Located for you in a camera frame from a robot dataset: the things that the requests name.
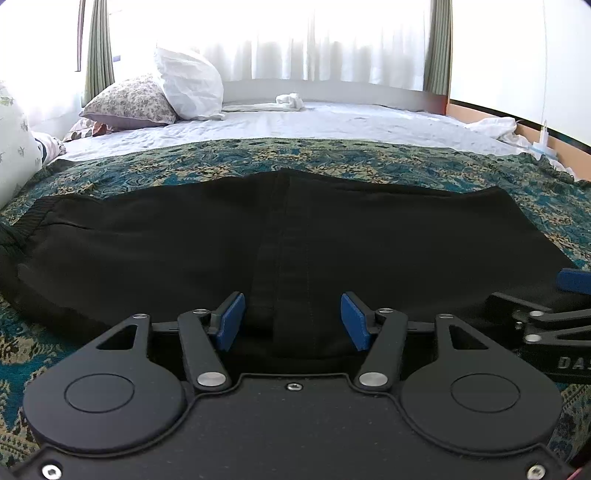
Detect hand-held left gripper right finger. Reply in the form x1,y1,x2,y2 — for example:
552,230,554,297
340,292,492,394

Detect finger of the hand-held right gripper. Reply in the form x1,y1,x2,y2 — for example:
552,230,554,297
556,268,591,292
485,292,591,352

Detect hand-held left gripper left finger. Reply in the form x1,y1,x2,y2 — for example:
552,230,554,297
95,292,246,394

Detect black pants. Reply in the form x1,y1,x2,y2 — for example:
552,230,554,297
0,168,580,370

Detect teal paisley blanket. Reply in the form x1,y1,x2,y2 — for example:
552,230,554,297
0,137,591,462

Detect crumpled white cloth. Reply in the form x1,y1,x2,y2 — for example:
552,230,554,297
464,116,532,151

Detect white bed sheet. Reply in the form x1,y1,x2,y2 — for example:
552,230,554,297
55,100,532,162

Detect rolled white cloth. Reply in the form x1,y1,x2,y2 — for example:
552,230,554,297
222,92,305,114

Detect grey headboard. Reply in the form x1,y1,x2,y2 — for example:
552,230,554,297
223,78,450,114

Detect purple floral pillow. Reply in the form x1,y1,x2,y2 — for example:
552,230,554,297
79,74,178,131

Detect white pillow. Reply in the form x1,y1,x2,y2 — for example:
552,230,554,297
154,45,225,121

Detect red leaf-print pillow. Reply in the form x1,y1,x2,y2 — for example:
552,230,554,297
62,117,114,143

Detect green curtain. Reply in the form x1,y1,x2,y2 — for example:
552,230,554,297
83,0,115,104
424,0,453,97

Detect white green-flowered cushion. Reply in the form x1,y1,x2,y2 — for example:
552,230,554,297
0,80,44,210

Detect white sheer curtain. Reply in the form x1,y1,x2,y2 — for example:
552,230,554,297
111,0,432,93

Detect white cable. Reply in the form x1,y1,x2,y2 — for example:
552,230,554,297
538,0,552,144

